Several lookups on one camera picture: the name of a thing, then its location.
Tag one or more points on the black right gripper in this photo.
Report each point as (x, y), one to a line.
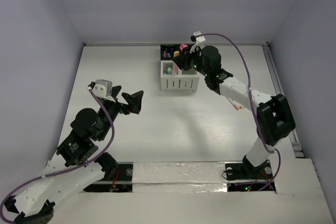
(183, 60)

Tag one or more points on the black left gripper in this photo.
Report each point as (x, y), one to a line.
(119, 100)

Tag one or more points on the orange pink pastel highlighter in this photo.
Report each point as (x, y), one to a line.
(175, 67)

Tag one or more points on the pink glue stick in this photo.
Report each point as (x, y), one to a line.
(182, 47)

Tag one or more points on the long green highlighter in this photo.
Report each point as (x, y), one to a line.
(168, 71)

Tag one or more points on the pink-capped white pen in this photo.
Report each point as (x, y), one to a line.
(235, 105)

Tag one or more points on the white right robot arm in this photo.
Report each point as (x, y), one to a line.
(272, 113)

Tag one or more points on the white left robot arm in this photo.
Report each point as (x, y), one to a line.
(77, 162)

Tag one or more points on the white four-slot pen organizer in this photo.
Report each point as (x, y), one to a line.
(184, 80)

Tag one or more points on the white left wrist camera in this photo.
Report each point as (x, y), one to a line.
(102, 89)

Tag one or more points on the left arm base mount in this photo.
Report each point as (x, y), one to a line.
(120, 183)

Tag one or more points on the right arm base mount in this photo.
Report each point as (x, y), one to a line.
(239, 180)

